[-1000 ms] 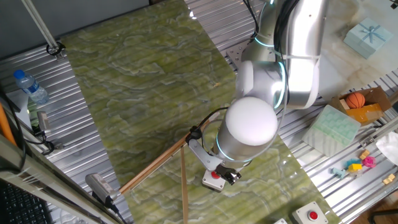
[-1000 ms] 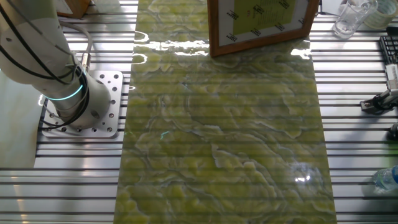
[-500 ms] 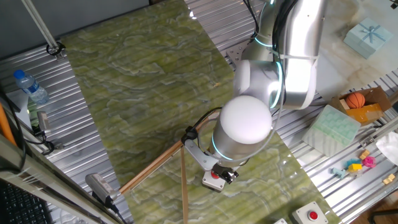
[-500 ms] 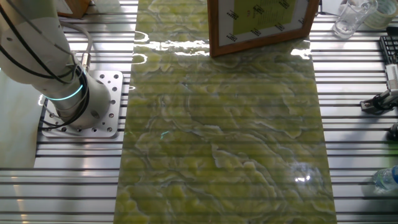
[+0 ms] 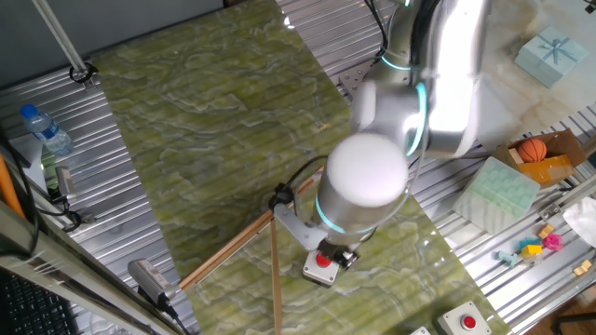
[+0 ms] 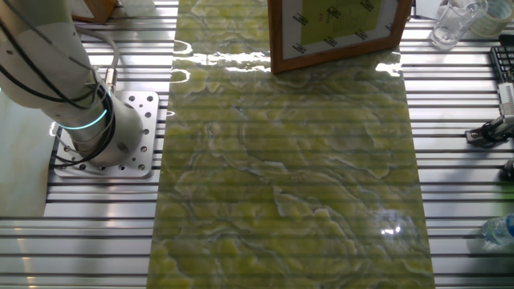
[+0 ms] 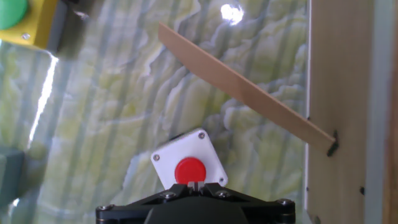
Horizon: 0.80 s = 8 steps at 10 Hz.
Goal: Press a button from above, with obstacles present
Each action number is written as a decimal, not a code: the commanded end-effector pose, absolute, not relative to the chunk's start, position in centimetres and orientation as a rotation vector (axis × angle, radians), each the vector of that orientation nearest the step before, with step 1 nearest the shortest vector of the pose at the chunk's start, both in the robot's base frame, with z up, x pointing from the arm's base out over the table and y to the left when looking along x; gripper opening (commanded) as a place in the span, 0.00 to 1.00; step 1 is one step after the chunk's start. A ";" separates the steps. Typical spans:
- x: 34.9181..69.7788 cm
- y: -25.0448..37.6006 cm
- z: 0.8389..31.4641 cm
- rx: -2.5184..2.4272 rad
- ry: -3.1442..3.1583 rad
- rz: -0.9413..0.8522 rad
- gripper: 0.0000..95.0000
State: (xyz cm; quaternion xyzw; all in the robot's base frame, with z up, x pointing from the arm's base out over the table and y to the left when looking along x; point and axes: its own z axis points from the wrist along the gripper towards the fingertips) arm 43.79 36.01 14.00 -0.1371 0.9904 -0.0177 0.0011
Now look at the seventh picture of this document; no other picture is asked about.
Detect yellow box green button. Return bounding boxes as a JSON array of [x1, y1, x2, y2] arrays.
[[0, 0, 68, 54]]

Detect white lidded grey button box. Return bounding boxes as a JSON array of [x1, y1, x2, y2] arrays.
[[0, 146, 26, 208]]

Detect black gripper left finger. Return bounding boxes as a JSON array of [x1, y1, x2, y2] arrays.
[[95, 182, 197, 224]]

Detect white box large red button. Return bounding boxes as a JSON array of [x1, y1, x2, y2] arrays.
[[150, 128, 229, 191]]

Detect wooden lever slat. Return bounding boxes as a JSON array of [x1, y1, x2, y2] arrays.
[[157, 21, 340, 157]]

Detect green marble pattern mat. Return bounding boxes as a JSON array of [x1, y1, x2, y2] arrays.
[[0, 0, 311, 224]]

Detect wooden picture frame green sheet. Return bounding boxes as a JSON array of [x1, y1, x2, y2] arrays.
[[303, 0, 398, 224]]

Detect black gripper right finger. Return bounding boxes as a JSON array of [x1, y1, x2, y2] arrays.
[[195, 182, 296, 224]]

